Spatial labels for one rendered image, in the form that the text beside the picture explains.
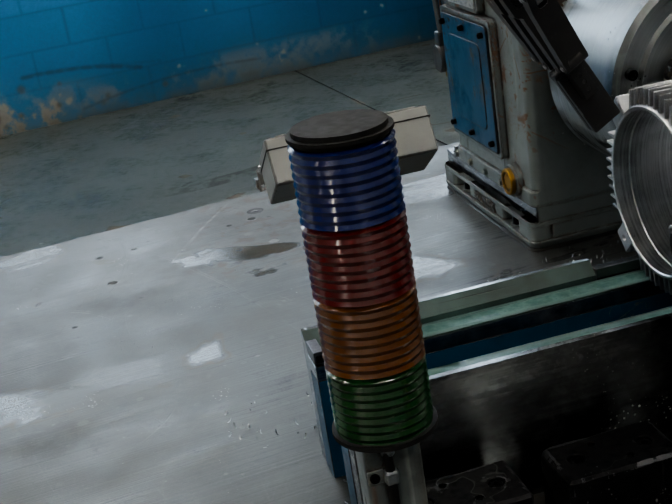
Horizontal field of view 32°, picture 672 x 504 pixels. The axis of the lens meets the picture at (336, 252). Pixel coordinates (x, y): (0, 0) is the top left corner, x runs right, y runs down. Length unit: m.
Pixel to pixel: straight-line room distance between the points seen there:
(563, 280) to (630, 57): 0.27
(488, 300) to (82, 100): 5.54
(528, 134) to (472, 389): 0.59
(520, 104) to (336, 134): 0.90
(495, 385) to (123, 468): 0.41
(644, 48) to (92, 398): 0.71
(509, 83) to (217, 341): 0.49
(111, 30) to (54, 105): 0.50
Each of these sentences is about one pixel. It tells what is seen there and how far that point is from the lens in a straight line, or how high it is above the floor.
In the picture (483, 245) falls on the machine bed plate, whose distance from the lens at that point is 1.60.
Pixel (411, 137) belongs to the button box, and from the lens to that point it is 1.20.
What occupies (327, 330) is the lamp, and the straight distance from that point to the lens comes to 0.67.
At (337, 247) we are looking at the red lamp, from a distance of 0.64.
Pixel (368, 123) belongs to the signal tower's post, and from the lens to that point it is 0.64.
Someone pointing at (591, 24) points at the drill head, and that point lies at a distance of 1.37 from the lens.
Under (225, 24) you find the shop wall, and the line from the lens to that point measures 6.68.
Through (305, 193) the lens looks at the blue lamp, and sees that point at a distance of 0.64.
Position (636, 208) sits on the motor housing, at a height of 0.98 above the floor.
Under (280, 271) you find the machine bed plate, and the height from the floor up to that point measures 0.80.
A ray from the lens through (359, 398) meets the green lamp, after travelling 0.68.
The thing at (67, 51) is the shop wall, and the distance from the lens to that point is 6.53.
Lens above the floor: 1.38
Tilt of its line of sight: 21 degrees down
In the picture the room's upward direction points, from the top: 9 degrees counter-clockwise
